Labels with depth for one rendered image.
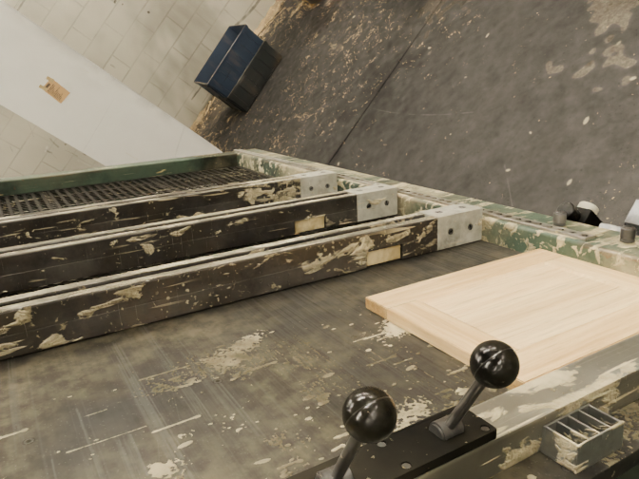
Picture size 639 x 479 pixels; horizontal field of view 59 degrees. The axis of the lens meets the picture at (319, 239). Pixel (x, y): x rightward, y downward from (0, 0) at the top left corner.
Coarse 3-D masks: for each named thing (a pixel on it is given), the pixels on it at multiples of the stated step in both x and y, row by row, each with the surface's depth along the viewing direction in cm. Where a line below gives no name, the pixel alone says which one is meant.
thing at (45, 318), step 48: (288, 240) 103; (336, 240) 103; (384, 240) 108; (432, 240) 115; (48, 288) 85; (96, 288) 84; (144, 288) 87; (192, 288) 91; (240, 288) 95; (0, 336) 78; (48, 336) 81
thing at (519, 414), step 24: (600, 360) 64; (624, 360) 64; (528, 384) 60; (552, 384) 60; (576, 384) 60; (600, 384) 60; (624, 384) 61; (480, 408) 56; (504, 408) 56; (528, 408) 56; (552, 408) 56; (576, 408) 57; (600, 408) 60; (504, 432) 53; (528, 432) 54; (480, 456) 51; (504, 456) 53; (528, 456) 55
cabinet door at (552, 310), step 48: (432, 288) 92; (480, 288) 92; (528, 288) 92; (576, 288) 91; (624, 288) 89; (432, 336) 77; (480, 336) 76; (528, 336) 76; (576, 336) 74; (624, 336) 74
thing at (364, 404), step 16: (352, 400) 38; (368, 400) 38; (384, 400) 38; (352, 416) 38; (368, 416) 37; (384, 416) 37; (352, 432) 38; (368, 432) 37; (384, 432) 38; (352, 448) 41; (336, 464) 44
